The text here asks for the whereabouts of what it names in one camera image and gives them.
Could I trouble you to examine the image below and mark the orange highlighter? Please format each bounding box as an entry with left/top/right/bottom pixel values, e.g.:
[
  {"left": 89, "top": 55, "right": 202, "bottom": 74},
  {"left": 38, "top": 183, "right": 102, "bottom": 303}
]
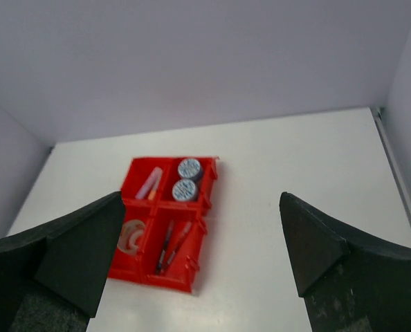
[{"left": 135, "top": 167, "right": 163, "bottom": 201}]

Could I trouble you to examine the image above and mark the red pen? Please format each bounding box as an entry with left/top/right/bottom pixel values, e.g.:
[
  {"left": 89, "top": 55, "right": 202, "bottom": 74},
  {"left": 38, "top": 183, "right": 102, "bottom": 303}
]
[{"left": 163, "top": 221, "right": 192, "bottom": 271}]

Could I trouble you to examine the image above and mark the blue pen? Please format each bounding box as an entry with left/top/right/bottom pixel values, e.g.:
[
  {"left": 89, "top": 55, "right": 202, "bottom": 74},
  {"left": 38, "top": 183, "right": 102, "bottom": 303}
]
[{"left": 156, "top": 220, "right": 174, "bottom": 275}]

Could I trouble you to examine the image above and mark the blue white tape roll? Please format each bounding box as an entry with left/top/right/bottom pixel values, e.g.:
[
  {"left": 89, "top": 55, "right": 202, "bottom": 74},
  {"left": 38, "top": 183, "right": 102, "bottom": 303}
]
[{"left": 177, "top": 158, "right": 203, "bottom": 183}]

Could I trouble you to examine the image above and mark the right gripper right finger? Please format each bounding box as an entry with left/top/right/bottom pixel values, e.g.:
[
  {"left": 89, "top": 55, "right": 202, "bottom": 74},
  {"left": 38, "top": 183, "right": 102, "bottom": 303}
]
[{"left": 279, "top": 192, "right": 411, "bottom": 331}]

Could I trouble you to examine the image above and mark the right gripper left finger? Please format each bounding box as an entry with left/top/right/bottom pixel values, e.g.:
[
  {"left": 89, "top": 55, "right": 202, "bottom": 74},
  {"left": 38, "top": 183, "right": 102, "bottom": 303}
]
[{"left": 0, "top": 192, "right": 125, "bottom": 331}]

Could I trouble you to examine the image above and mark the red four-compartment tray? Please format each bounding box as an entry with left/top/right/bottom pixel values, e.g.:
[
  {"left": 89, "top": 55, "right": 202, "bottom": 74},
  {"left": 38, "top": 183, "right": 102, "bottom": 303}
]
[{"left": 108, "top": 156, "right": 217, "bottom": 293}]

